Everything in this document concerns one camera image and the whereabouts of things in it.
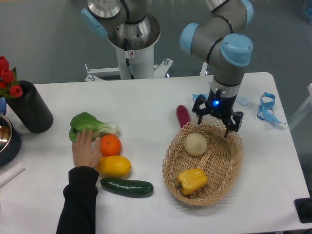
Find white plastic tube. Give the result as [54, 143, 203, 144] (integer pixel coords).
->
[0, 163, 25, 187]

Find yellow bell pepper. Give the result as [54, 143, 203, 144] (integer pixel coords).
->
[176, 169, 208, 195]

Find green bok choy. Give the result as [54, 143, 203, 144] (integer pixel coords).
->
[69, 112, 120, 142]

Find blue ribbon strip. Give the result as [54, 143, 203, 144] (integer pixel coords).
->
[192, 81, 212, 102]

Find red tulip flowers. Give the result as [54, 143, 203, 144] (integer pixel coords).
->
[0, 56, 23, 98]

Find woven wicker basket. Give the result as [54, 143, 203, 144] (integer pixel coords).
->
[162, 118, 244, 206]

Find black cylindrical vase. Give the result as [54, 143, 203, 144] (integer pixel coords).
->
[5, 80, 54, 133]

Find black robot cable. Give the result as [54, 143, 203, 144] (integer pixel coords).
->
[123, 39, 136, 80]

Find purple sweet potato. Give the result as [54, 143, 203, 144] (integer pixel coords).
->
[176, 105, 191, 128]

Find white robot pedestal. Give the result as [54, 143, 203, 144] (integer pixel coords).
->
[85, 44, 174, 82]

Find white steamed bun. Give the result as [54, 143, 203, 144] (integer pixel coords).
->
[184, 133, 207, 156]

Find pale blue cap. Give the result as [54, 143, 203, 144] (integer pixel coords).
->
[236, 97, 250, 107]

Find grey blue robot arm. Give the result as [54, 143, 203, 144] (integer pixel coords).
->
[81, 0, 254, 132]

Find black sleeved forearm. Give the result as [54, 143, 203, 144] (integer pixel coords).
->
[56, 166, 99, 234]

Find blue tangled ribbon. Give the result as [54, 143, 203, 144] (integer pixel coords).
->
[256, 92, 286, 124]

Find dark green cucumber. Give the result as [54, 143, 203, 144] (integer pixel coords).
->
[100, 177, 154, 198]

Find dark metal bowl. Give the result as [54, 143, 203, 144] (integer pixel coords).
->
[0, 114, 21, 167]

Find blue object at left edge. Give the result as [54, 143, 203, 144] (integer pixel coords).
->
[0, 97, 7, 115]

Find orange fruit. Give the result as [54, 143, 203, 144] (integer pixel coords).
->
[100, 135, 121, 156]

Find person's hand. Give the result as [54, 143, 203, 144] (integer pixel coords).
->
[72, 129, 101, 168]

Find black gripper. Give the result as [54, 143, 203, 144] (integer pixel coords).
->
[192, 85, 244, 137]

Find black device at edge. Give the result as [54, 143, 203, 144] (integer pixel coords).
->
[294, 197, 312, 223]

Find yellow mango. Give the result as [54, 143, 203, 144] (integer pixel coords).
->
[96, 156, 132, 177]

